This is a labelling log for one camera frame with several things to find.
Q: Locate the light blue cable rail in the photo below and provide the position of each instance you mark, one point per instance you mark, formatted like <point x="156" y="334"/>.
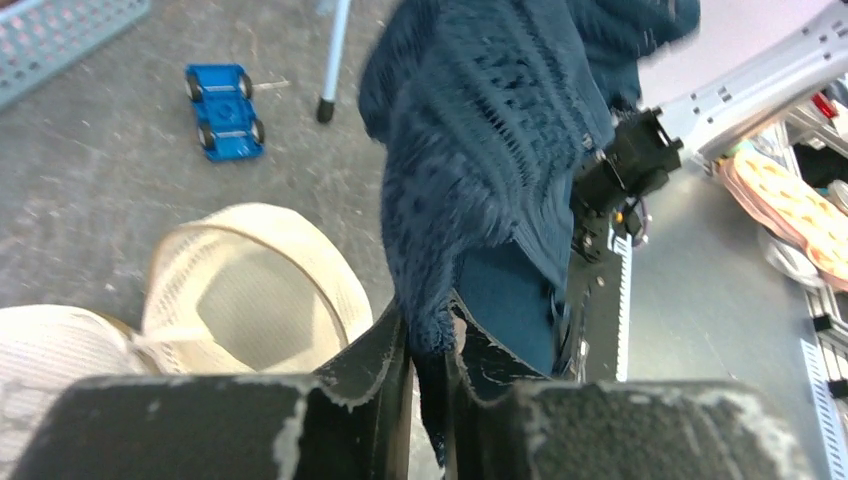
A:
<point x="622" y="247"/>

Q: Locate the blue tripod stand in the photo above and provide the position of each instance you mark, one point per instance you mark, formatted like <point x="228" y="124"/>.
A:
<point x="327" y="99"/>

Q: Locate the blue plastic basket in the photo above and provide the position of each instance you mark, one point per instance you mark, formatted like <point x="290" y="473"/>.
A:
<point x="41" y="38"/>

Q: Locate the blue toy car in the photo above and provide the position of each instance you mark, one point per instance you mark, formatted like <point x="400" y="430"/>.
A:
<point x="228" y="126"/>

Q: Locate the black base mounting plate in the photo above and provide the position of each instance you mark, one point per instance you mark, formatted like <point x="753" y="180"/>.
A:
<point x="592" y="298"/>

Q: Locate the white round tub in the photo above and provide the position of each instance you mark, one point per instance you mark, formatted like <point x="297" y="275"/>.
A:
<point x="251" y="288"/>

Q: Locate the navy blue lace bra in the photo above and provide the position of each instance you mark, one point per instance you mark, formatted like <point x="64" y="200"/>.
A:
<point x="486" y="109"/>

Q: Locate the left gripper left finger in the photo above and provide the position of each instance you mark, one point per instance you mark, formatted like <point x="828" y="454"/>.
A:
<point x="348" y="419"/>

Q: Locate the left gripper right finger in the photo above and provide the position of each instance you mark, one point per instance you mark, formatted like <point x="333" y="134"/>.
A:
<point x="508" y="422"/>

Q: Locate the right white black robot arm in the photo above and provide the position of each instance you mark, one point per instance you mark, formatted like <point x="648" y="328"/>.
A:
<point x="705" y="123"/>

